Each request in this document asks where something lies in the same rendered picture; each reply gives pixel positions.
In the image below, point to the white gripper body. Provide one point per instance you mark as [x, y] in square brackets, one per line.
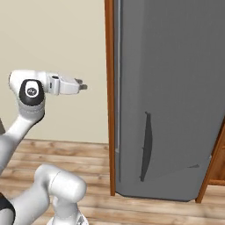
[68, 85]

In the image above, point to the grey fridge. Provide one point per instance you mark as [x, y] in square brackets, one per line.
[175, 96]

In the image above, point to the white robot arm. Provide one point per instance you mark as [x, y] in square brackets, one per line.
[29, 117]

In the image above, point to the brown wooden fridge surround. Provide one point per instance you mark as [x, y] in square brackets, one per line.
[110, 96]

